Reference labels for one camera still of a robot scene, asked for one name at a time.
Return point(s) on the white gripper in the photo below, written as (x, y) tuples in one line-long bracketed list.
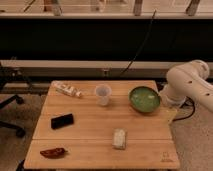
[(170, 104)]

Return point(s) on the white sponge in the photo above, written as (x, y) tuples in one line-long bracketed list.
[(119, 139)]

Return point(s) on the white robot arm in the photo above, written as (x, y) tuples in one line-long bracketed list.
[(187, 80)]

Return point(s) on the green bowl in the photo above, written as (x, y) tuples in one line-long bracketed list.
[(144, 99)]

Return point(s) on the clear plastic cup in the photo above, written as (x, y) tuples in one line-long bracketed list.
[(103, 93)]

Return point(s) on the black rectangular box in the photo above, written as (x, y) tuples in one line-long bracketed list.
[(61, 121)]

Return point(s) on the white tube package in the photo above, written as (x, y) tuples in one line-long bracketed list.
[(67, 89)]

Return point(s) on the red chili pepper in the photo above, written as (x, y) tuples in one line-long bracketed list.
[(53, 153)]

